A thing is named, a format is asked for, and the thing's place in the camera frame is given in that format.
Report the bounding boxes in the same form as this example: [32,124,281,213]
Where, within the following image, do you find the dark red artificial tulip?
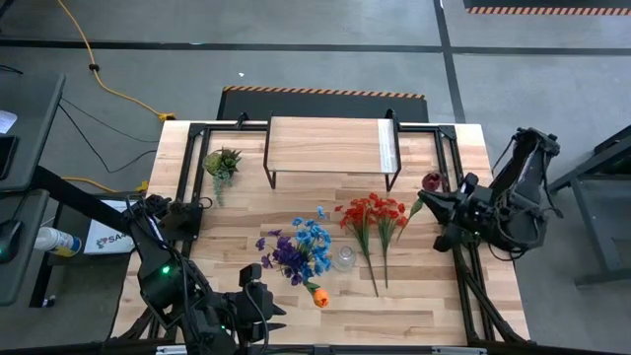
[395,171,446,244]

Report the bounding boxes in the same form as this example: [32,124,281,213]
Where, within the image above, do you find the dark grey side table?
[0,189,70,310]

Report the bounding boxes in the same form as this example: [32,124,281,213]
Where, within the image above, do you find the white printed box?
[83,199,144,256]

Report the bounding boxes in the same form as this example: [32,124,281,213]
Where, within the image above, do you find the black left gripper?
[221,290,288,346]

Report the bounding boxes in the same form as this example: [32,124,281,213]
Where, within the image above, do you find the potted artificial succulent plant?
[202,146,243,208]

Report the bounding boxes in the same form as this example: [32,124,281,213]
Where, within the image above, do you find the purple artificial flower bunch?
[254,227,310,287]

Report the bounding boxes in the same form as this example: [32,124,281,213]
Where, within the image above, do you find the black floor cable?
[57,97,160,176]

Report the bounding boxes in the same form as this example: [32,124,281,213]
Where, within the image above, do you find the yellow cable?
[61,176,152,194]
[56,0,177,122]

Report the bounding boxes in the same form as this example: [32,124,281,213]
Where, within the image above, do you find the black mat hazard-striped edge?
[216,85,430,123]

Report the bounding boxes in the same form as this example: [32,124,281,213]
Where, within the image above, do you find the white paper sheet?
[0,110,19,135]

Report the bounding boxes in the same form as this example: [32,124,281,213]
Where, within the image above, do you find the wooden shelf black metal legs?
[262,108,403,192]

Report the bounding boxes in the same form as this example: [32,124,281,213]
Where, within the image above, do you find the dark grey desk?
[0,73,67,193]

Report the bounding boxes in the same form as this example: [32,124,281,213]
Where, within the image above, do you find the black diagonal support beam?
[32,165,142,238]

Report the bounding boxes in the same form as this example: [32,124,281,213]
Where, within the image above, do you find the red artificial flower bunch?
[334,196,381,299]
[367,191,410,290]

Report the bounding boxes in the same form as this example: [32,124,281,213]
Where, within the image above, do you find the black computer mouse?
[0,219,25,264]

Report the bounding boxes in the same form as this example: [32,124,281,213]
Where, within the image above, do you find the orange artificial tulip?
[303,280,331,310]

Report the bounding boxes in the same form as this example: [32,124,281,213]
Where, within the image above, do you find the patterned clear glass vase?
[333,244,358,273]

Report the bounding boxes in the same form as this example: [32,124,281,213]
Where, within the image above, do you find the black flat device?
[0,135,20,181]

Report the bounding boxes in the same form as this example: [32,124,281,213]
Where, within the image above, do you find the black metal table frame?
[117,111,528,344]

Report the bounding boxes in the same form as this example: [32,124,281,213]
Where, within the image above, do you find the grey metal table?
[549,125,631,287]

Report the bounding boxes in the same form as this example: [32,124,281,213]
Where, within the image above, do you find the white spray bottle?
[34,226,83,257]

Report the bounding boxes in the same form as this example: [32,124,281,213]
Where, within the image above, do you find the blue artificial flower bunch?
[290,205,334,283]

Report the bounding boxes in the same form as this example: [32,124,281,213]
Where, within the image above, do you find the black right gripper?
[417,172,495,254]

